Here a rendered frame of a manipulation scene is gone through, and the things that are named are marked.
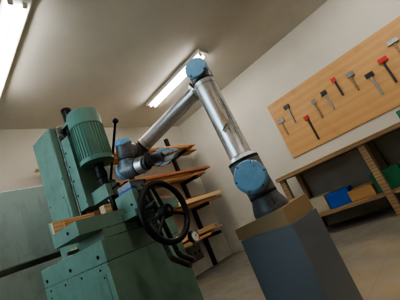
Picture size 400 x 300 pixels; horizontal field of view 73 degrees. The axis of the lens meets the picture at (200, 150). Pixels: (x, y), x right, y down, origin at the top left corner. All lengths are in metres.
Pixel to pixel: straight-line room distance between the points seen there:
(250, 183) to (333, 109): 2.97
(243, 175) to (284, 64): 3.36
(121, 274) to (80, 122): 0.79
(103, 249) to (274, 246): 0.74
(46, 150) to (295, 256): 1.42
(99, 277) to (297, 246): 0.83
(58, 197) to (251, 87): 3.61
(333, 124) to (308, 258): 2.96
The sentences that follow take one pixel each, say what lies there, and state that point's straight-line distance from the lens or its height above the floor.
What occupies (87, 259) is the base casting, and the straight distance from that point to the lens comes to 1.31.
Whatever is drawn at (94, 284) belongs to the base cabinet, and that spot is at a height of 0.65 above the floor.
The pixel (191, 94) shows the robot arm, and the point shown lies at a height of 1.37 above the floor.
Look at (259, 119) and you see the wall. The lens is 4.52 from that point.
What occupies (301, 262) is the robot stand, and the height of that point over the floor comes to 0.39.
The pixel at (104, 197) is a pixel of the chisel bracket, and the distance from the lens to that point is 1.47.
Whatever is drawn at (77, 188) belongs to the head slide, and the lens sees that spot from 1.59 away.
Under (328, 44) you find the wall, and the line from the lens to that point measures 4.25.
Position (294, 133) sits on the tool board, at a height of 1.37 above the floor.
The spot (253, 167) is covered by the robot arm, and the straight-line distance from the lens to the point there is 1.20.
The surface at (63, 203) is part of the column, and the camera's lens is 1.64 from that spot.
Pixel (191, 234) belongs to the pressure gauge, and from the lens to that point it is 1.46.
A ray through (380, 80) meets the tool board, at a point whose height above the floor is 1.42.
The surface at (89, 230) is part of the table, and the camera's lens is 1.20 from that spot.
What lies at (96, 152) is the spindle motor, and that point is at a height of 1.23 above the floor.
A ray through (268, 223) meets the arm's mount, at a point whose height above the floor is 0.58.
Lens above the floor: 0.70
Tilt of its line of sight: 14 degrees up
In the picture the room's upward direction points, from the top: 23 degrees counter-clockwise
